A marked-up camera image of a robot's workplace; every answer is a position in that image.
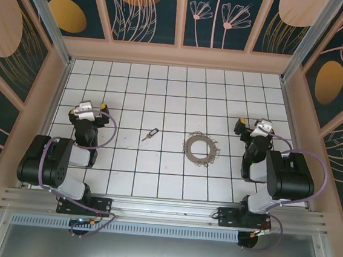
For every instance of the grey metal sheet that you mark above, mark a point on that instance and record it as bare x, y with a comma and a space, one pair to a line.
159, 255

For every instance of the aluminium frame post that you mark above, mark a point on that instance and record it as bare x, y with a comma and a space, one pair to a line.
50, 16
310, 41

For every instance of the key with black tag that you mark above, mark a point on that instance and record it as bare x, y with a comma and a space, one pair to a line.
153, 131

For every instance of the aluminium mounting rail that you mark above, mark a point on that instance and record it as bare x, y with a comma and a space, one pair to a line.
163, 208

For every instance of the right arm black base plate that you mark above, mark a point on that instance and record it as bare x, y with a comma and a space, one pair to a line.
227, 216

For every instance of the silver disc keyring with loops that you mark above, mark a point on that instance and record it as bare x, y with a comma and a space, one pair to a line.
187, 148

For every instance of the aluminium table edge strip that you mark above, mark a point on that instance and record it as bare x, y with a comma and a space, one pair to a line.
58, 93

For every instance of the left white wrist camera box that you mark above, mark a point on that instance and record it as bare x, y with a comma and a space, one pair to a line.
86, 111

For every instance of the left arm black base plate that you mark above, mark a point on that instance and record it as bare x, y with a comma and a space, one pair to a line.
103, 204

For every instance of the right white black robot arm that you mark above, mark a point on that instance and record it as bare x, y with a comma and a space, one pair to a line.
294, 176

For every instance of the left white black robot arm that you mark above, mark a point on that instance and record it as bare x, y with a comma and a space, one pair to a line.
34, 164

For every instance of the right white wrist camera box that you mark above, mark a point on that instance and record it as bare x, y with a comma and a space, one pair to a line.
263, 126

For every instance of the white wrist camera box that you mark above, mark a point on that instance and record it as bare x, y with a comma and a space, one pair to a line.
263, 126
86, 111

